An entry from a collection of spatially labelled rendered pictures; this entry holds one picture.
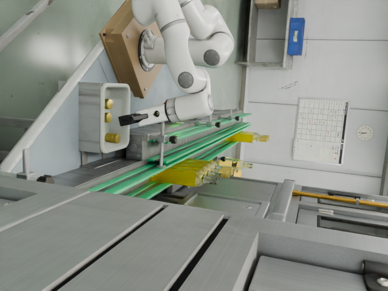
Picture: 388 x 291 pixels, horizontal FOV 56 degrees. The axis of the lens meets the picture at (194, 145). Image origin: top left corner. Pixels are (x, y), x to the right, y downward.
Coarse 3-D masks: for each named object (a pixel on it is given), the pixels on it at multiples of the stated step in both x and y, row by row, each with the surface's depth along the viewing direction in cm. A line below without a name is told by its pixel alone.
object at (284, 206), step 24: (216, 192) 175; (240, 192) 177; (264, 192) 179; (288, 192) 170; (312, 192) 186; (336, 192) 182; (288, 216) 144; (312, 216) 151; (336, 216) 153; (360, 216) 153; (384, 216) 150
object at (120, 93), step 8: (104, 88) 112; (112, 88) 127; (120, 88) 127; (128, 88) 126; (104, 96) 112; (112, 96) 128; (120, 96) 128; (128, 96) 127; (104, 104) 113; (120, 104) 128; (128, 104) 127; (104, 112) 113; (112, 112) 129; (120, 112) 129; (128, 112) 128; (104, 120) 114; (112, 120) 130; (104, 128) 114; (112, 128) 130; (120, 128) 130; (128, 128) 129; (104, 136) 115; (120, 136) 130; (128, 136) 130; (104, 144) 115; (112, 144) 125; (120, 144) 127; (104, 152) 116
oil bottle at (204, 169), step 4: (176, 164) 145; (180, 164) 146; (184, 164) 146; (188, 168) 141; (192, 168) 141; (196, 168) 140; (200, 168) 140; (204, 168) 141; (204, 172) 140; (208, 172) 141
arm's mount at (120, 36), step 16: (128, 0) 135; (128, 16) 127; (112, 32) 121; (128, 32) 123; (144, 32) 133; (160, 32) 146; (112, 48) 125; (128, 48) 124; (112, 64) 130; (128, 64) 128; (160, 64) 149; (128, 80) 134; (144, 80) 138; (144, 96) 139
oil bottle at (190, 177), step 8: (176, 168) 139; (184, 168) 140; (152, 176) 140; (160, 176) 139; (168, 176) 138; (176, 176) 137; (184, 176) 136; (192, 176) 135; (200, 176) 134; (184, 184) 136; (192, 184) 135; (200, 184) 135
